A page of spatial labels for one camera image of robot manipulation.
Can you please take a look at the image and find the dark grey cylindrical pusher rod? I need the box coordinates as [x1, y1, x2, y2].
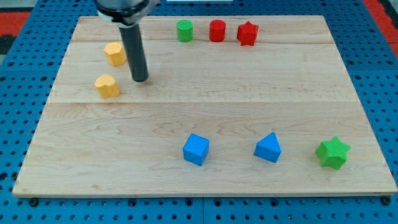
[119, 24, 149, 82]

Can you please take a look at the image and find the yellow heart block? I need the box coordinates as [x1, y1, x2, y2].
[95, 74, 120, 98]

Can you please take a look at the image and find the blue cube block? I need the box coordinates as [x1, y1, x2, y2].
[183, 133, 210, 166]

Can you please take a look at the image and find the yellow hexagon block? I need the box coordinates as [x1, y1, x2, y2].
[104, 42, 126, 66]

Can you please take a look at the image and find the green cylinder block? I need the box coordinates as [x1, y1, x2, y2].
[177, 19, 193, 42]

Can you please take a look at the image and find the red cylinder block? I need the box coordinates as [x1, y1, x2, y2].
[209, 19, 226, 42]

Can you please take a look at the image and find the red star block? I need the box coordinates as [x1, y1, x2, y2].
[237, 21, 259, 46]

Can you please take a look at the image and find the light wooden board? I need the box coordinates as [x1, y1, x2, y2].
[13, 16, 397, 198]

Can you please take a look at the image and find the blue triangular prism block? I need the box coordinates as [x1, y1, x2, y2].
[254, 132, 282, 163]

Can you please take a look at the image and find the green star block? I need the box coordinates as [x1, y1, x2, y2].
[315, 136, 351, 170]

